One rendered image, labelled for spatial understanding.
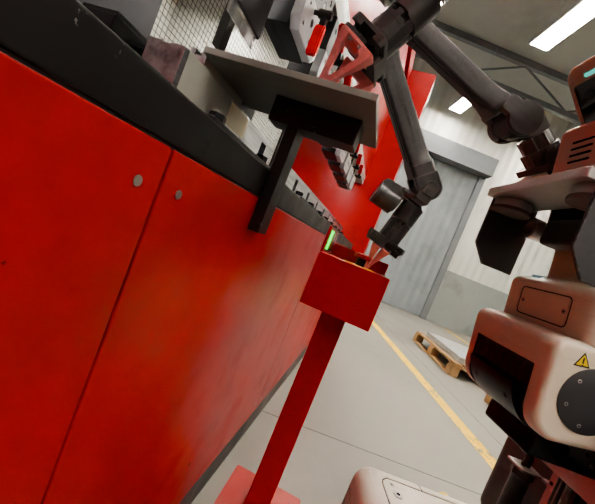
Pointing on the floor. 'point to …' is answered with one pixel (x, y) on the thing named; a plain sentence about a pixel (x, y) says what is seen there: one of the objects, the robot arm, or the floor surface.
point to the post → (223, 30)
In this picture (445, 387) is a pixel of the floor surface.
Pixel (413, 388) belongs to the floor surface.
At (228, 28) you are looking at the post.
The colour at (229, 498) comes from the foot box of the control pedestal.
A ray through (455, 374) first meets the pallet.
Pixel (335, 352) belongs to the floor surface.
